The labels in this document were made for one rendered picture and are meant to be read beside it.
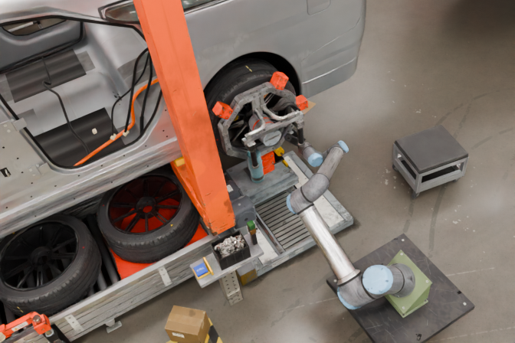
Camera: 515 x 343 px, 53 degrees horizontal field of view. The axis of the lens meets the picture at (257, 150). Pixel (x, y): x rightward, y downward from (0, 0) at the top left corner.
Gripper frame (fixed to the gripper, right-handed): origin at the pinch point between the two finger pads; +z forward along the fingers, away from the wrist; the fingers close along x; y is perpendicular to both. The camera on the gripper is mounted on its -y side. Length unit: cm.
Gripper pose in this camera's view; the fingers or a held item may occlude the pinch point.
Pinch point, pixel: (286, 129)
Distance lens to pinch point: 359.6
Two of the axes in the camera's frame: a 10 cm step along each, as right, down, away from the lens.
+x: 5.3, -7.9, -3.1
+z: -4.8, -5.9, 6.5
